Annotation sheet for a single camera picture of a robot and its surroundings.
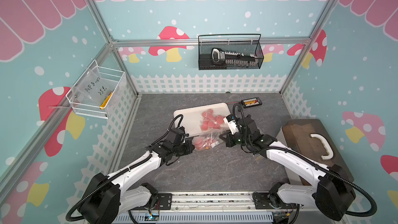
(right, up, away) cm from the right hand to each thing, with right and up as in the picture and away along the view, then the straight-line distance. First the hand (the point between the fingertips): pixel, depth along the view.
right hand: (220, 136), depth 80 cm
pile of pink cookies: (-4, +7, +23) cm, 24 cm away
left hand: (-13, -8, +3) cm, 16 cm away
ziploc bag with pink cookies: (-6, -1, +3) cm, 6 cm away
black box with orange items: (+27, +19, +33) cm, 46 cm away
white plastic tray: (-16, +8, +28) cm, 33 cm away
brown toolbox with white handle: (+43, 0, -5) cm, 44 cm away
